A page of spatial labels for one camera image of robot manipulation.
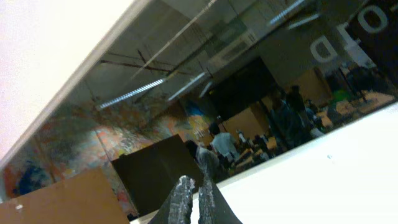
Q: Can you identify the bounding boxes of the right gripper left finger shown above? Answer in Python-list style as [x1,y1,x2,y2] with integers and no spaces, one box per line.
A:
[149,175,195,224]

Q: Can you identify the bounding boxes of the brown cardboard divider panel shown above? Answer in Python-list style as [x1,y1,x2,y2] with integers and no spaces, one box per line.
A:
[1,169,129,224]

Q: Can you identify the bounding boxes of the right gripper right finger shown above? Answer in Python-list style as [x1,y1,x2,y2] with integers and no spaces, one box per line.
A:
[198,172,242,224]

